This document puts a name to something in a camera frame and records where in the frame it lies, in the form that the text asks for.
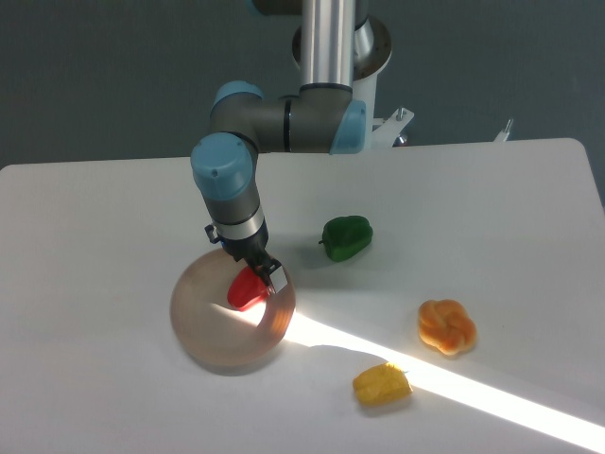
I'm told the green bell pepper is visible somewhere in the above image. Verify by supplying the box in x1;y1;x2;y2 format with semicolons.
320;215;373;263

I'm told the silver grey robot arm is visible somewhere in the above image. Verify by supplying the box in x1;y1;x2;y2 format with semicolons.
190;1;392;293

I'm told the beige round plate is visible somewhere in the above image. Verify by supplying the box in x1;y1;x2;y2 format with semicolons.
170;250;296;374

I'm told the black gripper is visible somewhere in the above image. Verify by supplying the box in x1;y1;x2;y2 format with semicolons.
205;222;287;293

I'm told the orange knotted bread roll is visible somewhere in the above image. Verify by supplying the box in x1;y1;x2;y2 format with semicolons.
417;300;477;357

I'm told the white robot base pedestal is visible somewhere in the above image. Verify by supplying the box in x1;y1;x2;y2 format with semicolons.
353;72;415;150

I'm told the red bell pepper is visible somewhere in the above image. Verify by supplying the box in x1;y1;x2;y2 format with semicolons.
227;267;269;312

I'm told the yellow bell pepper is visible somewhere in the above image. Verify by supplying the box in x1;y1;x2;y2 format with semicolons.
353;362;413;407

